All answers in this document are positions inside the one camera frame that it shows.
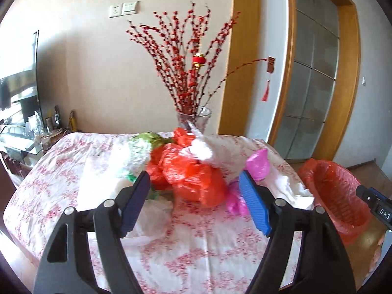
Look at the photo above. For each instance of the clear white plastic bag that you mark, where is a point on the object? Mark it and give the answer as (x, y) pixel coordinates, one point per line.
(204, 148)

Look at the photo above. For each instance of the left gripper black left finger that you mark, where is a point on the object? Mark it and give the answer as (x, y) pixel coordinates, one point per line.
(84, 253)

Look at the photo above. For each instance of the light green paw-print bag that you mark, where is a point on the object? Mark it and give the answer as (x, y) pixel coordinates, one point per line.
(155, 140)

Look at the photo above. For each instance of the small red lantern ornament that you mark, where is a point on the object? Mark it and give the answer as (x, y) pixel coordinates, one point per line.
(198, 60)

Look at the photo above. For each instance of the red berry branch bouquet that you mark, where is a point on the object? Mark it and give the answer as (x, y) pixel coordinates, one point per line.
(172, 42)

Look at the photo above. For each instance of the glass tv stand clutter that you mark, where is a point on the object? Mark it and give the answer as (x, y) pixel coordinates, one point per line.
(26, 142)

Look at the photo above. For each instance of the large red plastic bag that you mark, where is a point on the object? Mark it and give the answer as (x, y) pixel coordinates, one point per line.
(171, 168)

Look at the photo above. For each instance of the white foam wrap bag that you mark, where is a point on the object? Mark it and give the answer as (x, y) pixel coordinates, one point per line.
(153, 220)

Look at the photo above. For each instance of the red fu tassel ornament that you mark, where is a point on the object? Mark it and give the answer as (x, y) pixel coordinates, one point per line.
(269, 70)

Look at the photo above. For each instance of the small red knotted bag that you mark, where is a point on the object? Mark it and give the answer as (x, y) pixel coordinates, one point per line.
(182, 138)

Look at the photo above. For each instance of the magenta plastic bag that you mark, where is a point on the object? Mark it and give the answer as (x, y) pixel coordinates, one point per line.
(258, 165)

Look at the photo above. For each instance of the white plastic laundry basket bin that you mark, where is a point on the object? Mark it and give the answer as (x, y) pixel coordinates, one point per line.
(340, 201)

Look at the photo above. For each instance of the red bin liner bag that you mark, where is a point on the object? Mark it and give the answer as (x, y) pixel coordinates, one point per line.
(337, 198)

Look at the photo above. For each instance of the flat screen television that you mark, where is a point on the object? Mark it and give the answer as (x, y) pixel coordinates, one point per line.
(19, 80)

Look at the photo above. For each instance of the glass vase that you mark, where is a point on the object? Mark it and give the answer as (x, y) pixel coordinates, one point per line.
(199, 120)

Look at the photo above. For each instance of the floral white red tablecloth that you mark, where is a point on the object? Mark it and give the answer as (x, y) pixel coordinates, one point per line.
(205, 250)

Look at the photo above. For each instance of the white wall switch socket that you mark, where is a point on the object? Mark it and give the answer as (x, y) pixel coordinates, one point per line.
(123, 9)

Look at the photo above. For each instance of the frosted glass sliding door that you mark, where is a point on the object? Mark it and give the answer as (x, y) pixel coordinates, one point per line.
(313, 79)

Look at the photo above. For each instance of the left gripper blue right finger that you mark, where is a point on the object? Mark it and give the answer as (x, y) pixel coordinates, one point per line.
(323, 263)

